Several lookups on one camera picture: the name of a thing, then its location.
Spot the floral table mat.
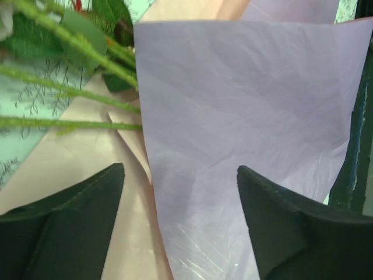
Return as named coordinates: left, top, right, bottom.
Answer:
left=1, top=59, right=88, bottom=187

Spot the purple pink wrapping paper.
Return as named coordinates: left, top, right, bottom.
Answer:
left=1, top=1, right=372, bottom=279

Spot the artificial flower bouquet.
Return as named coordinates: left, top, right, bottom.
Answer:
left=1, top=1, right=142, bottom=134

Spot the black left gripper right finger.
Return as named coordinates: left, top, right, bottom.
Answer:
left=237, top=166, right=372, bottom=280

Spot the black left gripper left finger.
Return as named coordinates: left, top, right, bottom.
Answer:
left=1, top=163, right=125, bottom=280

